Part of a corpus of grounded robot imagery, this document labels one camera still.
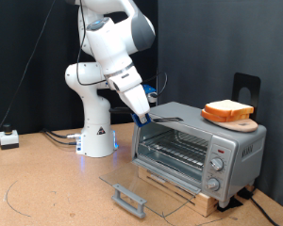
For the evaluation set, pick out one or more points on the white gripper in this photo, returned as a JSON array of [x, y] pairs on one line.
[[133, 91]]

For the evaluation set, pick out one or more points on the white bread slice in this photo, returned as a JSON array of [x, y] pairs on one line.
[[210, 116], [229, 106]]

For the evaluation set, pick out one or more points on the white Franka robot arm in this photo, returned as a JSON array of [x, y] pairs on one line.
[[97, 125]]

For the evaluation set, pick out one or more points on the silver oven knob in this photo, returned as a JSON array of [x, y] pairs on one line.
[[217, 164], [213, 184]]

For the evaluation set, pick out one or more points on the silver toaster oven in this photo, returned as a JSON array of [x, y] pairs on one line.
[[251, 163]]

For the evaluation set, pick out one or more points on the slotted wooden block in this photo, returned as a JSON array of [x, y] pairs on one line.
[[209, 205]]

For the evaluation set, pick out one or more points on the white emergency stop box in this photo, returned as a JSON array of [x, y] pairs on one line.
[[9, 138]]

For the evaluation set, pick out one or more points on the black metal bracket with hole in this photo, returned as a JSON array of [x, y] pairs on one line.
[[254, 84]]

